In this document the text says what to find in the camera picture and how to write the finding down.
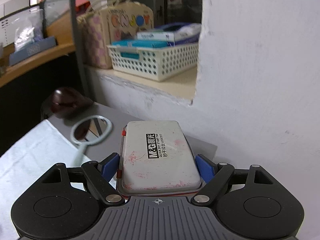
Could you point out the dark glass cabinet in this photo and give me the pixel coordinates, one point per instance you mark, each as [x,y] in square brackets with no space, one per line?
[180,0]

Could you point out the striped glass desk partition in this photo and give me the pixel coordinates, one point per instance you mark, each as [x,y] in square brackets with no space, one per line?
[77,42]

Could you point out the pale hand mirror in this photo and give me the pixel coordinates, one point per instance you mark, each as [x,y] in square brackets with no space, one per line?
[82,152]

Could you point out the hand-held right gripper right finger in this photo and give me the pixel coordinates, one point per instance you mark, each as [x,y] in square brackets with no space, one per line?
[205,168]

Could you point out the blue cardboard box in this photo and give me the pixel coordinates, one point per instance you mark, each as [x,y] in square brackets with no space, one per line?
[32,48]

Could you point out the white flat box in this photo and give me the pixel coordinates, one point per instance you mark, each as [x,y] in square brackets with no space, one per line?
[152,35]

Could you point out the dark red wooden ball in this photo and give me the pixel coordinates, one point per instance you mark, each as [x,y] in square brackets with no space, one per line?
[67,102]

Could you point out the white perforated plastic basket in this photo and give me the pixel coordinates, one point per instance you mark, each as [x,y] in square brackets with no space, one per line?
[155,62]

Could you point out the light blue towel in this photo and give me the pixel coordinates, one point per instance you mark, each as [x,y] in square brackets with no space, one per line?
[32,160]

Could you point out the wooden office desk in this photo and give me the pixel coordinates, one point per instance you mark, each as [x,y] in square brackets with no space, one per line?
[37,67]

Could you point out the clear plastic bag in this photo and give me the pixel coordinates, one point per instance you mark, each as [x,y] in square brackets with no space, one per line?
[27,30]

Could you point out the pink checkered woven bag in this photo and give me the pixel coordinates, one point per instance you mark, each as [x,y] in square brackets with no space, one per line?
[92,42]

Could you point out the grey metal stamp pad tin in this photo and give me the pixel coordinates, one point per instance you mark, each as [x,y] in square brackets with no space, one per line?
[160,170]

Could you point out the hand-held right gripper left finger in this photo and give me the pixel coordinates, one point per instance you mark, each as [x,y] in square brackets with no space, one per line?
[111,167]

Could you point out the wooden colourful letter board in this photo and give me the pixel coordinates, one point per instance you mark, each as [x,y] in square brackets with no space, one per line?
[130,20]

